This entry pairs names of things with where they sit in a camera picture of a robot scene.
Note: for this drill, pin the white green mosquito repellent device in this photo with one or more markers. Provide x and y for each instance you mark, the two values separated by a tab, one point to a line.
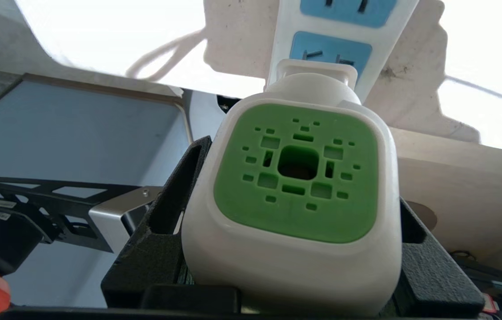
295	266

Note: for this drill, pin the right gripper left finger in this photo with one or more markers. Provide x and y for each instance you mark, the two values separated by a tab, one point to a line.
153	262

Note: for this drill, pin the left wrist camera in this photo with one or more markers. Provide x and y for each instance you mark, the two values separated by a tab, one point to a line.
108	218

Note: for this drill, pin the white power strip blue sockets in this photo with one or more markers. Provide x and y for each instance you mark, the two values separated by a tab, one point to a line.
286	18

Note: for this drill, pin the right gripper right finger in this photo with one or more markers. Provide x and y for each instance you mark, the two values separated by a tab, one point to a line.
433	284

